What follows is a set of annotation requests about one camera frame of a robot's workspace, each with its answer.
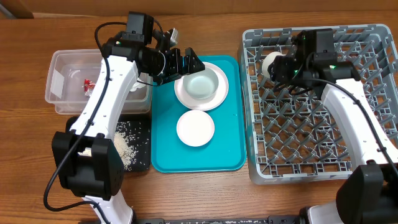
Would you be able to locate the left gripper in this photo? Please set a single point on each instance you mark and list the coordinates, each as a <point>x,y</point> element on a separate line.
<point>176,69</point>

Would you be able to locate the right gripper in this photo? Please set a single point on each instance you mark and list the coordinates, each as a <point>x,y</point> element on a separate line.
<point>282,71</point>

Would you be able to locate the white paper cup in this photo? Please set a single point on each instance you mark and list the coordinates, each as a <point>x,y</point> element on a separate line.
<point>268,61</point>

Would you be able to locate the small white plate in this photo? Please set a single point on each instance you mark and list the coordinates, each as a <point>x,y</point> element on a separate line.
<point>195,128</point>

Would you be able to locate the rice and food scraps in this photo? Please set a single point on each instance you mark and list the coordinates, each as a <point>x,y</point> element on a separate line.
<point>124,149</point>

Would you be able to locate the red snack wrapper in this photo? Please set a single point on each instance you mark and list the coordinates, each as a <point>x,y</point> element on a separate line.
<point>88,87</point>

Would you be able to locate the white napkin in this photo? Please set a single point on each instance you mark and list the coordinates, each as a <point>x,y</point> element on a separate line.
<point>137,85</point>

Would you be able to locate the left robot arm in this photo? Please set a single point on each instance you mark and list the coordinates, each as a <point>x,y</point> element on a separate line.
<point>87,162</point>

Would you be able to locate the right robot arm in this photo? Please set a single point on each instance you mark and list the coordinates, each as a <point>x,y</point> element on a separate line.
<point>369,195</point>

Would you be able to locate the grey dishwasher rack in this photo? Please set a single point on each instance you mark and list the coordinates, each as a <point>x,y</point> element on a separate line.
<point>294,138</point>

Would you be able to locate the white bowl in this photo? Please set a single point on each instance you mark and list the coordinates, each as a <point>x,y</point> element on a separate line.
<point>201,85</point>

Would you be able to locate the large white plate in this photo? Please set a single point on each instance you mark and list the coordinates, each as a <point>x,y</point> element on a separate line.
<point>208,103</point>

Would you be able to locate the black tray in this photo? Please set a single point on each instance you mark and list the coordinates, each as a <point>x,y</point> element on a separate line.
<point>140,137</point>

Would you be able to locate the teal serving tray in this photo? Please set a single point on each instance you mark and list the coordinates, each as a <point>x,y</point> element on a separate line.
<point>227,148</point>

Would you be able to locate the clear plastic bin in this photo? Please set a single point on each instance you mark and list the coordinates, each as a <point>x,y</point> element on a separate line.
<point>67,72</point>

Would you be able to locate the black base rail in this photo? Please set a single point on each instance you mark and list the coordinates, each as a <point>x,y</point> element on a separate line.
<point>273,219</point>

